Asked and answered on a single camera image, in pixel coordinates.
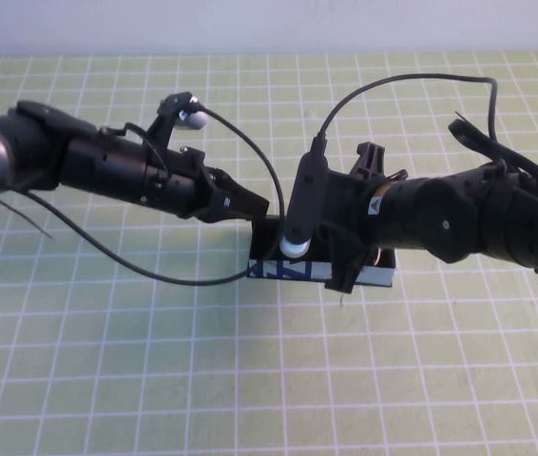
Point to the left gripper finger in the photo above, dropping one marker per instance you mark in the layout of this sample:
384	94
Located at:
250	215
250	202

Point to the left robot arm black grey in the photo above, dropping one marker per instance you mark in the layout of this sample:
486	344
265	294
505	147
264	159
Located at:
22	147

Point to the left camera mount bracket black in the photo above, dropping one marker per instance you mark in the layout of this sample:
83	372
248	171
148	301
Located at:
162	133

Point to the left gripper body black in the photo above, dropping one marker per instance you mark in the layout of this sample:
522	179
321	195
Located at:
178	185

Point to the black glasses case printed sides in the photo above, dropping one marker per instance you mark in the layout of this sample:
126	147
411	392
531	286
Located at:
264	237

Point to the right robot arm black grey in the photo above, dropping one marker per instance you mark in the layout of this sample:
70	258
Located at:
464	218

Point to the right camera mount bracket black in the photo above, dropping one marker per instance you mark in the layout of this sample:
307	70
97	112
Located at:
371	161

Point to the camera mount bracket black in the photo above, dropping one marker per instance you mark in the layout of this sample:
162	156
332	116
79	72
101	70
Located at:
162	133
371	161

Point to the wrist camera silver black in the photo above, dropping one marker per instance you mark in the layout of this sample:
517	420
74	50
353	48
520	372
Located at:
193	119
304	199

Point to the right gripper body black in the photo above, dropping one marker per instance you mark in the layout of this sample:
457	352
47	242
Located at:
350	218

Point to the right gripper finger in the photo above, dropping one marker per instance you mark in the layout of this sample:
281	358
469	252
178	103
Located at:
345	278

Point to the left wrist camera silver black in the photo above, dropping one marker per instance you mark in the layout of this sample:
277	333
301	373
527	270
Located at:
193	119

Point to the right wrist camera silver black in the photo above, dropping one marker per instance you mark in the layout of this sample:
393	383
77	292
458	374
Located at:
304	199

